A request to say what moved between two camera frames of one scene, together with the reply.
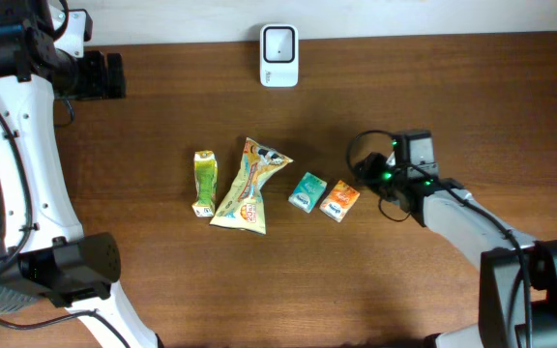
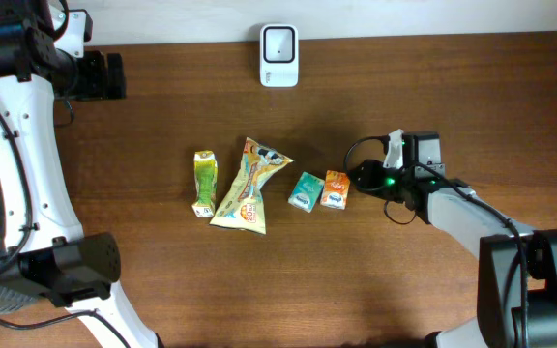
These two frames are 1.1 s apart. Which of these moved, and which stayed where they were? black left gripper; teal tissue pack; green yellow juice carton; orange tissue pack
Moved: orange tissue pack
Stayed: teal tissue pack; green yellow juice carton; black left gripper
